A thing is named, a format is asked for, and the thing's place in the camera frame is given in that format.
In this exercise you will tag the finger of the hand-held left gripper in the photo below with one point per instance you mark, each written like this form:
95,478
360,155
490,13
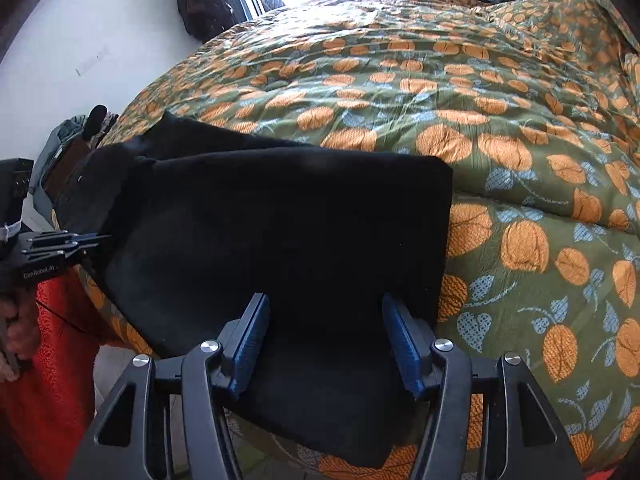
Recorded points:
70,245

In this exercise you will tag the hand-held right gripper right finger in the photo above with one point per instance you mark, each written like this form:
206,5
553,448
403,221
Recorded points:
402,352

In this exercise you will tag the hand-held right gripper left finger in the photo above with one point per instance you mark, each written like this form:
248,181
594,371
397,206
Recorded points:
247,350

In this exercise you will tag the black pants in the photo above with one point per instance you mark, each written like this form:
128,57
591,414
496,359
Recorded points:
275,240

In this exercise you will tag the person's left hand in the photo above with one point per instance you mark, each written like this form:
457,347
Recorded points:
22,330

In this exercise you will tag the brown wooden nightstand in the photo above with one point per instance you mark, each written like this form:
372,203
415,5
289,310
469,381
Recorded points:
65,165

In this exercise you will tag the grey blue clothes pile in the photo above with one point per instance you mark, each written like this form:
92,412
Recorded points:
55,145

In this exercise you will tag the black sock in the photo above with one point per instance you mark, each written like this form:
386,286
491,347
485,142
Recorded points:
94,121

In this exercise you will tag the red fleece garment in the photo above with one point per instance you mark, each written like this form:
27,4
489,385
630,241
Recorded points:
50,400

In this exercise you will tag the green orange floral blanket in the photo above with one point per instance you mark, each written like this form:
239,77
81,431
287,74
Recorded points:
500,110

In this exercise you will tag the dark hanging jacket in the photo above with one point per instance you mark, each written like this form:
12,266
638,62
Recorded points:
205,0

